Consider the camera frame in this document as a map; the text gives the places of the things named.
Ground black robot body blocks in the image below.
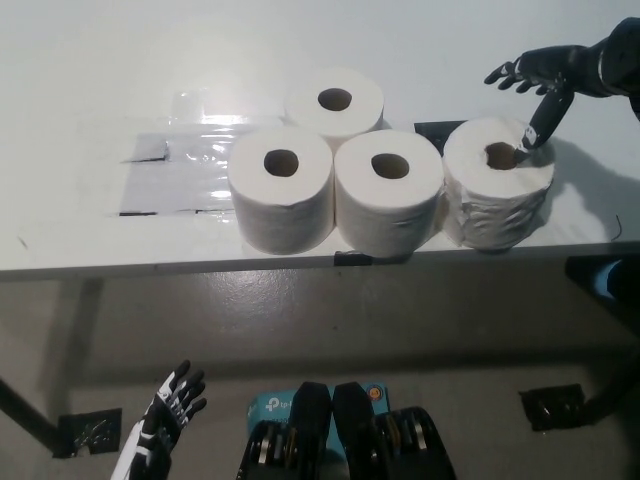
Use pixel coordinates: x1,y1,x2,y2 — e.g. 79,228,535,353
237,381,459,480

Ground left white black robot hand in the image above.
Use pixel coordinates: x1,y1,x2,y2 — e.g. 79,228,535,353
112,359,208,480

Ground small black tape strip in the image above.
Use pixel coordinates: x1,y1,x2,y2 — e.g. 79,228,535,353
332,251,374,266

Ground wrinkled white toilet paper roll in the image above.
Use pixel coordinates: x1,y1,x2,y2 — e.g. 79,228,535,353
441,117,556,250

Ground black object with blue patch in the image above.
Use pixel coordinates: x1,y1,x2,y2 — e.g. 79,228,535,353
564,257,640,304

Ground black floor tape patch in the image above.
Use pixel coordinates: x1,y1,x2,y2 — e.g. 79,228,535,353
52,408,124,459
518,383,586,432

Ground black tape patch on table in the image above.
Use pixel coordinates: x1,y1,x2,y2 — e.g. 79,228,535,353
414,119,476,155

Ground teal tp-link box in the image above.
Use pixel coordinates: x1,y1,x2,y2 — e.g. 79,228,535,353
245,382,390,454

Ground smooth white toilet paper roll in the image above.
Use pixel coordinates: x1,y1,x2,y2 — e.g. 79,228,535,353
283,67,386,140
333,130,445,255
228,127,335,255

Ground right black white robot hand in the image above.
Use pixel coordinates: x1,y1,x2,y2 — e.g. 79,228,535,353
483,44,601,164

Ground grey tape patch with clear film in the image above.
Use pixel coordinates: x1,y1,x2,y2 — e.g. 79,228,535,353
105,89,291,219

